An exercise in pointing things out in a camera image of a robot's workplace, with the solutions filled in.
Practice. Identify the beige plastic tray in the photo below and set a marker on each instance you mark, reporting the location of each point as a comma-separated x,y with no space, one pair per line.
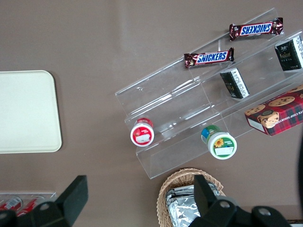
28,111

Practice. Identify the light wicker basket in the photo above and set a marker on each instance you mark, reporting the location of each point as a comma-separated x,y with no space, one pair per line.
163,196

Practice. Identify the silver foil packet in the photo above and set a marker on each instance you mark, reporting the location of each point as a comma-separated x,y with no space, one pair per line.
183,210
168,208

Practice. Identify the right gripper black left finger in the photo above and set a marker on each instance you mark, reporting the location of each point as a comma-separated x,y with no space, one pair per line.
73,194

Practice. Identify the clear acrylic stepped display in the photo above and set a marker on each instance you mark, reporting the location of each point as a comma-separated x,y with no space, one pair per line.
165,94

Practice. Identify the small black box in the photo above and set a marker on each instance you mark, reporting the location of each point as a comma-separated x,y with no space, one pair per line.
234,84
288,54

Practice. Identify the Snickers chocolate bar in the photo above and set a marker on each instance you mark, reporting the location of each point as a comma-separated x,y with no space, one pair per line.
210,58
255,29

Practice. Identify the red lidded cup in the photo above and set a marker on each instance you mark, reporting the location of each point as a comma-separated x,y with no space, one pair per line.
142,134

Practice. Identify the clear acrylic bottle rack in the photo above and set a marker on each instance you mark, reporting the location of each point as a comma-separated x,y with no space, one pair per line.
47,196

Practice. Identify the green lidded cup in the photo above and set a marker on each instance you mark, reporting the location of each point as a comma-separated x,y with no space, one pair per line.
221,145

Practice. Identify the red tartan cookie box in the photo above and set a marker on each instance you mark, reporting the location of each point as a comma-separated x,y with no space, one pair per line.
279,113

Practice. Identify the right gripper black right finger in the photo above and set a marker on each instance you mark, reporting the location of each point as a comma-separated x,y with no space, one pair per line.
206,198

